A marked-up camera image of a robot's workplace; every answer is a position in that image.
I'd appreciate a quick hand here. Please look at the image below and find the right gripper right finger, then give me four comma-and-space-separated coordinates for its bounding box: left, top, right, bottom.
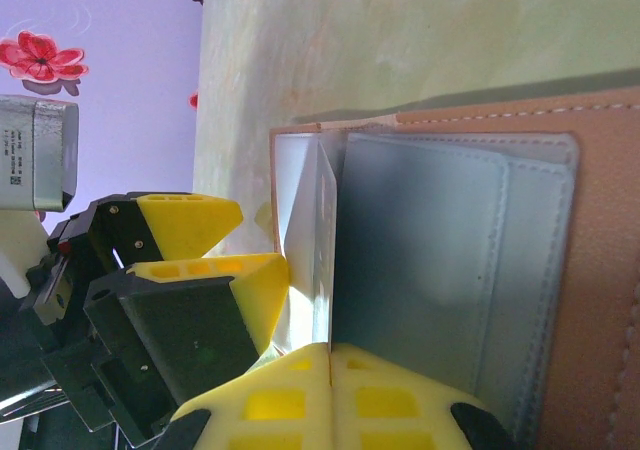
332, 344, 519, 450

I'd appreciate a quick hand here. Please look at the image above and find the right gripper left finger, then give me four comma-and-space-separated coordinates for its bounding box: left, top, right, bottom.
149, 342, 334, 450

